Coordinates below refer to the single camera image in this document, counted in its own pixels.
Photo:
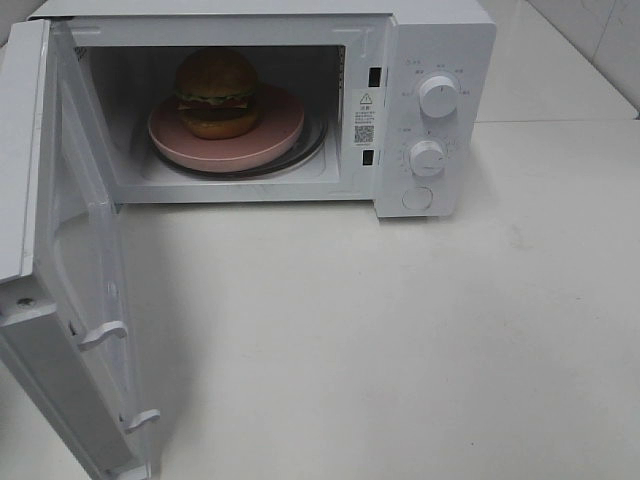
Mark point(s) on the burger with lettuce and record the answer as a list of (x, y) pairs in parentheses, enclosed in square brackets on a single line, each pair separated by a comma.
[(215, 88)]

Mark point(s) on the upper white power knob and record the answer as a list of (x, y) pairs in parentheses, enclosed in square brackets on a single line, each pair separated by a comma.
[(438, 95)]

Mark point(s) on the pink round plate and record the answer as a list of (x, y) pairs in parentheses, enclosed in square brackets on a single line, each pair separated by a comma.
[(278, 127)]

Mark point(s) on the white warning label sticker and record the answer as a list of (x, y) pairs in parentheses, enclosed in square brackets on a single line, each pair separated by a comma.
[(364, 117)]

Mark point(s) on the white microwave oven body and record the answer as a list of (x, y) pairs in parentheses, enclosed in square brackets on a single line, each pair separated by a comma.
[(320, 51)]

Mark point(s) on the white timer knob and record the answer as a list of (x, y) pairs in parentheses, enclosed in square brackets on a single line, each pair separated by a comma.
[(426, 158)]

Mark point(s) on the round white door button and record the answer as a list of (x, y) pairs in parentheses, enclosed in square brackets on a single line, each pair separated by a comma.
[(417, 198)]

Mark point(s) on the glass microwave turntable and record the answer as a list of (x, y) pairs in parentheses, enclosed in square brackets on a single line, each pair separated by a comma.
[(310, 141)]

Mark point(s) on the white microwave door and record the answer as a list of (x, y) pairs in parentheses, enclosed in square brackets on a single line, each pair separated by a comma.
[(67, 335)]

